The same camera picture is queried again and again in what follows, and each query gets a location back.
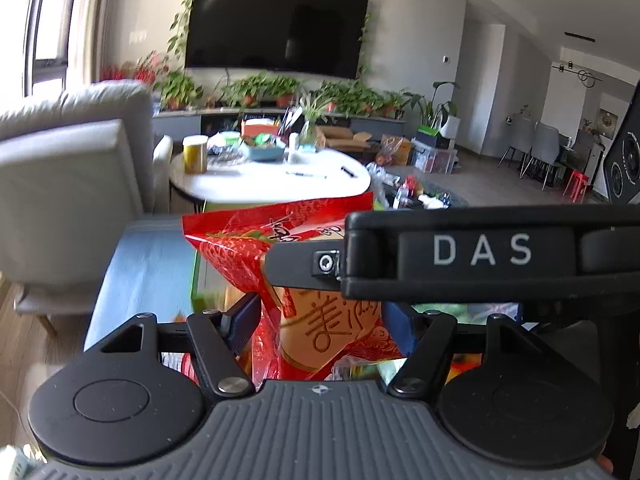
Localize window with dark frame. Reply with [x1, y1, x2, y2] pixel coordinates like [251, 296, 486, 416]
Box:
[1, 0, 74, 103]

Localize wall mounted black television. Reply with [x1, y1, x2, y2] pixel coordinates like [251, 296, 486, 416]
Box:
[186, 0, 369, 79]

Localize red flower decoration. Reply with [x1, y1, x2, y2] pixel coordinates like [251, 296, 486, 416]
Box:
[100, 51, 168, 87]

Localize grey sofa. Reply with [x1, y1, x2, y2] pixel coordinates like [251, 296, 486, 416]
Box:
[1, 80, 174, 336]

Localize glass vase with plant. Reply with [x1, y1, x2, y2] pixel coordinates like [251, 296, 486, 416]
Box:
[298, 91, 326, 150]

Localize grey tv cabinet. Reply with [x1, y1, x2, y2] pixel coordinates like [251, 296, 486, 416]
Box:
[152, 107, 406, 141]

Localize grey dining chair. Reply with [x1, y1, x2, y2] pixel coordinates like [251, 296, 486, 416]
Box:
[521, 122, 561, 190]

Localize dark marble round table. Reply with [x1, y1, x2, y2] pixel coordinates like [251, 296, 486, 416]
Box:
[367, 162, 469, 210]

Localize yellow tin can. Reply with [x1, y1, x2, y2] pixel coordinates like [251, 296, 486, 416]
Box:
[182, 134, 208, 174]

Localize red cracker snack bag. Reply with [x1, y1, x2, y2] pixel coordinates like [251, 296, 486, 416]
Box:
[182, 192, 400, 384]

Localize clear plastic storage bin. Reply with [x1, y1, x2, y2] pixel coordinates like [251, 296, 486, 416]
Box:
[410, 139, 458, 174]

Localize white oval coffee table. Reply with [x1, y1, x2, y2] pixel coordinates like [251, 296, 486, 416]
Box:
[169, 148, 371, 208]

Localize blue tray with snacks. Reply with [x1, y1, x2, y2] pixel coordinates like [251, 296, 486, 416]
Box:
[242, 133, 285, 162]

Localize black marker pen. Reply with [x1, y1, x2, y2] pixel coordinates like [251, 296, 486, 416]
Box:
[341, 166, 356, 178]

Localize blue striped cloth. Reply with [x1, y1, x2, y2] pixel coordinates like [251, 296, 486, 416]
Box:
[85, 216, 195, 348]

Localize tall potted plant white pot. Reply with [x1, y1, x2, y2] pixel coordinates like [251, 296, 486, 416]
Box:
[412, 81, 460, 133]

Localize red plastic stool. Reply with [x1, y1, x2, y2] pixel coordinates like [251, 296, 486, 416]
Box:
[563, 170, 589, 203]

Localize cardboard box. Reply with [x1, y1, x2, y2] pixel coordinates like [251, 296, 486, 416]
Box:
[316, 126, 372, 153]

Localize green storage box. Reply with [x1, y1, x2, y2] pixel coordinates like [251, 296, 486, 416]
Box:
[182, 204, 284, 318]

